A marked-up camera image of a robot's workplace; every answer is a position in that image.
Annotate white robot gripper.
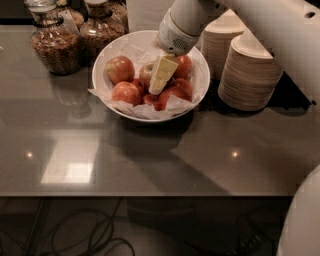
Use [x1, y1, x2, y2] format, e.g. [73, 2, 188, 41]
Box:
[149, 10, 199, 95]

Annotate red-green apple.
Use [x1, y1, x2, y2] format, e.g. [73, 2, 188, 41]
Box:
[139, 61, 154, 89]

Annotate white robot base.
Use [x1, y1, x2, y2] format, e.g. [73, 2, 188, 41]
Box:
[276, 166, 320, 256]

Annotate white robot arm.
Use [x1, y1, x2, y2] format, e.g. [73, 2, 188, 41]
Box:
[155, 0, 320, 102]

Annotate red apple back right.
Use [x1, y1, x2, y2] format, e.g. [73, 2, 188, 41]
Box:
[173, 55, 192, 79]

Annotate red apple right middle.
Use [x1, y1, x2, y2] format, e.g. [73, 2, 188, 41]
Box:
[169, 78, 193, 96]

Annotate white paper bowl liner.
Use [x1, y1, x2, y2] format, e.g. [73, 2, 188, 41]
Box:
[87, 39, 204, 120]

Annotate red apple hidden center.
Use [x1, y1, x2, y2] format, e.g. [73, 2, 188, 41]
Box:
[131, 78, 146, 97]

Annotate red apple front right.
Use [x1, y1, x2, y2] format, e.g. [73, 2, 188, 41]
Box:
[158, 86, 193, 108]

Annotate small red apple front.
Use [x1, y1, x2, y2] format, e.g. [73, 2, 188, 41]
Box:
[142, 94, 164, 111]

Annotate white ceramic bowl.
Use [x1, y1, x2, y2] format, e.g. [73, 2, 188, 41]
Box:
[91, 30, 211, 124]

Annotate red apple far left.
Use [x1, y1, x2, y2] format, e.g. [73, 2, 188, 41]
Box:
[105, 55, 135, 85]

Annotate red apple front left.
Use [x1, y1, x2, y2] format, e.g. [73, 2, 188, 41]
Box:
[112, 81, 141, 106]

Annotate paper bowl stack rear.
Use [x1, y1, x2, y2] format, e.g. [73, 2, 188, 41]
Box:
[201, 10, 245, 80]

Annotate paper bowl stack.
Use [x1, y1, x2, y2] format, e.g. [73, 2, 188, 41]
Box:
[201, 10, 245, 80]
[218, 30, 283, 112]

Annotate paper bowl stack front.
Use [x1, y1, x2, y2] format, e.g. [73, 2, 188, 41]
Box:
[218, 30, 283, 112]

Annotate glass jar back right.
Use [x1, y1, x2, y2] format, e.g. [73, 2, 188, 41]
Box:
[109, 0, 129, 33]

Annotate glass granola jar middle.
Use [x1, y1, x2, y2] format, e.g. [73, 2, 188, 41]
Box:
[80, 0, 125, 59]

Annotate glass granola jar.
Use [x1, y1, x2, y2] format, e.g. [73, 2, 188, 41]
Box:
[80, 0, 125, 59]
[24, 0, 81, 75]

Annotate glass jar back left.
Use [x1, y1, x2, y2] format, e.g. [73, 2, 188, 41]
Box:
[56, 0, 84, 30]

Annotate glass granola jar left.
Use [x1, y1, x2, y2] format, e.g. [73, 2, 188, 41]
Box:
[24, 0, 81, 75]

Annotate black floor cables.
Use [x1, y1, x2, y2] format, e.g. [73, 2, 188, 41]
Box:
[0, 197, 136, 256]

